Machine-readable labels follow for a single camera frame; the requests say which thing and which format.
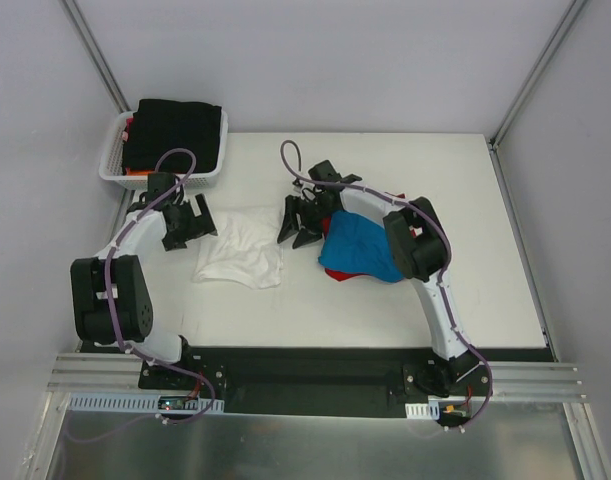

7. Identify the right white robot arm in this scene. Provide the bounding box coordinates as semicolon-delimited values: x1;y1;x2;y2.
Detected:
277;161;476;397

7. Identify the blue t shirt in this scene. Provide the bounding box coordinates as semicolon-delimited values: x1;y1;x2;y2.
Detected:
318;211;404;283

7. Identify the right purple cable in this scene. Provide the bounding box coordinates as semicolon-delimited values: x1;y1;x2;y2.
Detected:
279;139;493;435

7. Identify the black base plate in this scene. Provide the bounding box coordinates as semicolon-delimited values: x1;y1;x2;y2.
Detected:
138;347;491;418

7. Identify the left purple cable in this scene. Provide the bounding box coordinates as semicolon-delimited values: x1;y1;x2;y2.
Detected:
64;148;223;444

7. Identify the red t shirt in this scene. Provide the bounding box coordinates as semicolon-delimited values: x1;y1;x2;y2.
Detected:
318;189;404;283

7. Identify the right white cable duct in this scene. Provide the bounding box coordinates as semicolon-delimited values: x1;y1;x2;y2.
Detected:
405;402;440;421

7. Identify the white t shirt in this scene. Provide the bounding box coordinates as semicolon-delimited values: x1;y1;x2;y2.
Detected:
192;206;283;290

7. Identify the aluminium rail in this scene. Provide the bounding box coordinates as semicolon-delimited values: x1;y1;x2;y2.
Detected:
46;352;589;403

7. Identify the pink t shirt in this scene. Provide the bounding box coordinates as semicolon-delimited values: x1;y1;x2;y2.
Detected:
121;117;133;142

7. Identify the purple cable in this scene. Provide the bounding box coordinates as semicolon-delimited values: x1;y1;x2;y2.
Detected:
279;139;493;435
64;148;223;444

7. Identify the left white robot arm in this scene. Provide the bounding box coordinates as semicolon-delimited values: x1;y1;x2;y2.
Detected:
70;172;217;389

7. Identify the left white cable duct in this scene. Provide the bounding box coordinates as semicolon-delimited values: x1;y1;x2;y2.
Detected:
69;393;225;416

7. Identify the white cable duct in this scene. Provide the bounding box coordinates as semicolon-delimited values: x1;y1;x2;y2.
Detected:
69;393;225;416
405;402;440;421

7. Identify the black t shirt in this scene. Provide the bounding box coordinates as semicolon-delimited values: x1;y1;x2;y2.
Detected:
122;99;222;174

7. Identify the white plastic basket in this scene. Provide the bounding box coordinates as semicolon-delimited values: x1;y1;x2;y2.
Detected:
98;111;229;191

